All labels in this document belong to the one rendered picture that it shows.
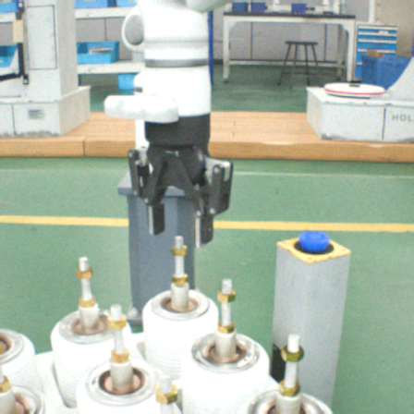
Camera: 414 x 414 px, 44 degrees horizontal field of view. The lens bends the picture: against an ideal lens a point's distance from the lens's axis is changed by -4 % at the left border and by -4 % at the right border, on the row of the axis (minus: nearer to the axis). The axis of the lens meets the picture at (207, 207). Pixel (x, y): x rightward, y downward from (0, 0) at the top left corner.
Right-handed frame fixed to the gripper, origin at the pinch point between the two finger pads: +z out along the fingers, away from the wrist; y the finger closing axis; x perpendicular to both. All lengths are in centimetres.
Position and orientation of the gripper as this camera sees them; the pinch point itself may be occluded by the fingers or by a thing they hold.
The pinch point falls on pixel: (178, 229)
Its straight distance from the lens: 63.5
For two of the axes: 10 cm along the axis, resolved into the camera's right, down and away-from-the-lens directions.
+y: -8.1, -1.9, 5.5
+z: 0.0, 9.4, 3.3
